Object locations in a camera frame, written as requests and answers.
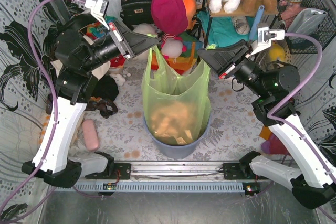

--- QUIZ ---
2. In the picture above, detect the magenta cloth bag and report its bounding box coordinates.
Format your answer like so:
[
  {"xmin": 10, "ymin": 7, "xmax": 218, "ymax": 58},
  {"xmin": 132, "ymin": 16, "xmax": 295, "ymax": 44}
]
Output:
[{"xmin": 151, "ymin": 0, "xmax": 188, "ymax": 35}]

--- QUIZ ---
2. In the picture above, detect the blue floor sweeper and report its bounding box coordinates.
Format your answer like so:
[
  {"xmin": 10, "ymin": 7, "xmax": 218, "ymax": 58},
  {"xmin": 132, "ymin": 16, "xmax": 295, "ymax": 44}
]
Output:
[{"xmin": 248, "ymin": 5, "xmax": 265, "ymax": 42}]

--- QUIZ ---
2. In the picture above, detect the red cloth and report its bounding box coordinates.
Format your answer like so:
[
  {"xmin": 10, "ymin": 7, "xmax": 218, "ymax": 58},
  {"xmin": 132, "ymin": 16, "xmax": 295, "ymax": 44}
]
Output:
[{"xmin": 110, "ymin": 55, "xmax": 126, "ymax": 68}]

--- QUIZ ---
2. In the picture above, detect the pink foam roller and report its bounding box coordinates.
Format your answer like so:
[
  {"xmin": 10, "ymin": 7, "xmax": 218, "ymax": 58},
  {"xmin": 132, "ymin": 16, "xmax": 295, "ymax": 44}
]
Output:
[{"xmin": 82, "ymin": 120, "xmax": 99, "ymax": 151}]

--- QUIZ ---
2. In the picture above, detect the pink faced plush doll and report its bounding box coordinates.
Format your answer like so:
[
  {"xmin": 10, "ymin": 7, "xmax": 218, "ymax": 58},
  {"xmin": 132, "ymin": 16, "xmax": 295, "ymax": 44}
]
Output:
[{"xmin": 161, "ymin": 33, "xmax": 187, "ymax": 59}]

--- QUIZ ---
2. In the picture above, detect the silver foil pouch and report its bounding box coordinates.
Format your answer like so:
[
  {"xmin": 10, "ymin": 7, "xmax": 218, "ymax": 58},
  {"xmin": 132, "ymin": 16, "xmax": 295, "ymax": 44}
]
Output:
[{"xmin": 287, "ymin": 8, "xmax": 328, "ymax": 35}]

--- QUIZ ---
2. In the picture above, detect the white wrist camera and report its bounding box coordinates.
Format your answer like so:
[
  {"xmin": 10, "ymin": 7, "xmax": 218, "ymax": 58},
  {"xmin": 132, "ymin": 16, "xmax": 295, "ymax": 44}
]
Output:
[
  {"xmin": 85, "ymin": 0, "xmax": 110, "ymax": 30},
  {"xmin": 250, "ymin": 23, "xmax": 285, "ymax": 56}
]

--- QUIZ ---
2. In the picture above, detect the black wire basket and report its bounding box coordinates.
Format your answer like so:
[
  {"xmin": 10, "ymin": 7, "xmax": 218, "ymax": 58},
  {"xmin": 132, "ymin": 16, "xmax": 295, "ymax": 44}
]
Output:
[{"xmin": 276, "ymin": 0, "xmax": 336, "ymax": 55}]

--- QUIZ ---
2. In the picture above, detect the blue round trash bin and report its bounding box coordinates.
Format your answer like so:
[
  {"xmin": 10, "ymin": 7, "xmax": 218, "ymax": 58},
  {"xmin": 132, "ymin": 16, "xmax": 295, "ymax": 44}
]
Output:
[{"xmin": 142, "ymin": 115, "xmax": 212, "ymax": 159}]

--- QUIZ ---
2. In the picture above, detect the orange white checked towel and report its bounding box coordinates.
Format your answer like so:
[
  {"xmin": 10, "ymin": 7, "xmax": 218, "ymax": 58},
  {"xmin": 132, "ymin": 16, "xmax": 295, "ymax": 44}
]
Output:
[{"xmin": 38, "ymin": 114, "xmax": 51, "ymax": 145}]

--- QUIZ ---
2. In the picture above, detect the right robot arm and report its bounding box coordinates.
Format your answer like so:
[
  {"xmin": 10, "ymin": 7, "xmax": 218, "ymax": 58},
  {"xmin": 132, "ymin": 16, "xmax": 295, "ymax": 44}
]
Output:
[{"xmin": 197, "ymin": 40, "xmax": 335, "ymax": 209}]

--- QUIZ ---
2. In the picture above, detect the brown patterned bag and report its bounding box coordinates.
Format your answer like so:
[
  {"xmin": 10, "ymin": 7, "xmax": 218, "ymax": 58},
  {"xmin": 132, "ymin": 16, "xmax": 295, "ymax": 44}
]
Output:
[{"xmin": 46, "ymin": 94, "xmax": 118, "ymax": 119}]

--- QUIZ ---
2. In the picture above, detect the cream plush lamb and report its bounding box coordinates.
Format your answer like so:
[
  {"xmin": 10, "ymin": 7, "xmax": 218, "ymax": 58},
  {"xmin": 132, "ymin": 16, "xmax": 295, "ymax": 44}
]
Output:
[{"xmin": 131, "ymin": 23, "xmax": 159, "ymax": 61}]

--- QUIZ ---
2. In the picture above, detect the black leather handbag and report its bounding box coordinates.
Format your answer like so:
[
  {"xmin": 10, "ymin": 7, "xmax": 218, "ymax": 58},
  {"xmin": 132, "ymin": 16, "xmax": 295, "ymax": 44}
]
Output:
[{"xmin": 120, "ymin": 0, "xmax": 154, "ymax": 28}]

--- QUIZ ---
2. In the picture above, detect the cream canvas tote bag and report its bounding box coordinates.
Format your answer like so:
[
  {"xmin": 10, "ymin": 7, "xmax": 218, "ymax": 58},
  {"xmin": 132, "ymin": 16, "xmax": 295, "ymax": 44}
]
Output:
[{"xmin": 50, "ymin": 37, "xmax": 112, "ymax": 83}]

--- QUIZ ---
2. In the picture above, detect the yellow plush duck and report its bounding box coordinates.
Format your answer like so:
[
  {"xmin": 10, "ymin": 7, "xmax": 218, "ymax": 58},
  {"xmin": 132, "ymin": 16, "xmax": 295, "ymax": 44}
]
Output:
[{"xmin": 268, "ymin": 42, "xmax": 286, "ymax": 62}]

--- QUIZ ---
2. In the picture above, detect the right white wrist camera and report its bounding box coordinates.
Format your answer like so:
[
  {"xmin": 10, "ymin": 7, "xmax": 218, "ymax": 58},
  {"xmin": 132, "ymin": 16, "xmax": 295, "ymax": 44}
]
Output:
[{"xmin": 250, "ymin": 23, "xmax": 285, "ymax": 56}]

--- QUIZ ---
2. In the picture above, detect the teal folded cloth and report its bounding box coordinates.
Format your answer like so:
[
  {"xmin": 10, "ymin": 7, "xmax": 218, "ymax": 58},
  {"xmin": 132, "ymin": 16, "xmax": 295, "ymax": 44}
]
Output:
[{"xmin": 197, "ymin": 11, "xmax": 254, "ymax": 47}]

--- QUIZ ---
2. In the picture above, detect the purple cable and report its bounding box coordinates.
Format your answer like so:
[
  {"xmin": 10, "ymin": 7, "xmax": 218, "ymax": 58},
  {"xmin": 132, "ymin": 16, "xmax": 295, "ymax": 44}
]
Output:
[
  {"xmin": 267, "ymin": 32, "xmax": 336, "ymax": 219},
  {"xmin": 0, "ymin": 0, "xmax": 87, "ymax": 222}
]

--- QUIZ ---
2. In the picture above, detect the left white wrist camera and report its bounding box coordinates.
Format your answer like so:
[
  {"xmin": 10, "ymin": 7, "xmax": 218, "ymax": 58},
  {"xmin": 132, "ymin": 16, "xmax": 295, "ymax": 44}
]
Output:
[{"xmin": 85, "ymin": 0, "xmax": 110, "ymax": 30}]

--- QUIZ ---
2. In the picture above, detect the orange plush toy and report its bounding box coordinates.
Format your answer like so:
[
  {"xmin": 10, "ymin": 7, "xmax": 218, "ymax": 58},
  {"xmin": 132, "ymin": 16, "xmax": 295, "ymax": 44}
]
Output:
[{"xmin": 182, "ymin": 0, "xmax": 197, "ymax": 30}]

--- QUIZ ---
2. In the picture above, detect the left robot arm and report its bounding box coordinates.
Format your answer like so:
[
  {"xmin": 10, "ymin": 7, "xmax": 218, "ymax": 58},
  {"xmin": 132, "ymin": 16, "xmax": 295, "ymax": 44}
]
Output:
[{"xmin": 22, "ymin": 21, "xmax": 159, "ymax": 188}]

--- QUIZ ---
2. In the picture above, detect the green trash bag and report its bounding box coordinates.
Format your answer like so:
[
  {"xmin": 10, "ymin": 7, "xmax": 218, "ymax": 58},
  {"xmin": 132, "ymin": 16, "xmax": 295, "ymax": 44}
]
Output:
[{"xmin": 142, "ymin": 46, "xmax": 211, "ymax": 146}]

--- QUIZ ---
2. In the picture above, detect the rainbow striped cloth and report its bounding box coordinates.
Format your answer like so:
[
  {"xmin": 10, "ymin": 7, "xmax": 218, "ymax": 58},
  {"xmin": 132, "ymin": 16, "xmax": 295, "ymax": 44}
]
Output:
[{"xmin": 159, "ymin": 32, "xmax": 203, "ymax": 74}]

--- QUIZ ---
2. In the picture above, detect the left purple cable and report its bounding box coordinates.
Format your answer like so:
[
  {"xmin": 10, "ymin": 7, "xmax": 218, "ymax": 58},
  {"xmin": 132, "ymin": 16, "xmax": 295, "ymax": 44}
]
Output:
[{"xmin": 0, "ymin": 0, "xmax": 87, "ymax": 222}]

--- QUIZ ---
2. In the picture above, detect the black cloth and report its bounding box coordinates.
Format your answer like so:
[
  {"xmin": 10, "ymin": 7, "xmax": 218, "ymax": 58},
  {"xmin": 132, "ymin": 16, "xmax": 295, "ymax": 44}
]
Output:
[{"xmin": 91, "ymin": 76, "xmax": 119, "ymax": 101}]

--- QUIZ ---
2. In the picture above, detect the grey patterned ball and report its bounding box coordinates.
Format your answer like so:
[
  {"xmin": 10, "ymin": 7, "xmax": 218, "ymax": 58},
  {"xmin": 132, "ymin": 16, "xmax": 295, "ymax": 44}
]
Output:
[{"xmin": 232, "ymin": 16, "xmax": 250, "ymax": 35}]

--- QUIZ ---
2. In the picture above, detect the colourful printed bag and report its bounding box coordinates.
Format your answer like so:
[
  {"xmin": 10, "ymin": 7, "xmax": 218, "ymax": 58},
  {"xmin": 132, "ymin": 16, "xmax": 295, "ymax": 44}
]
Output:
[{"xmin": 85, "ymin": 21, "xmax": 108, "ymax": 40}]

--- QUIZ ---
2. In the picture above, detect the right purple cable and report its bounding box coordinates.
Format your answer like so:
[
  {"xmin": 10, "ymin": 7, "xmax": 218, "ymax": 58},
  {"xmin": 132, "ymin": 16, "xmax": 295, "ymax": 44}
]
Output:
[{"xmin": 267, "ymin": 32, "xmax": 336, "ymax": 219}]

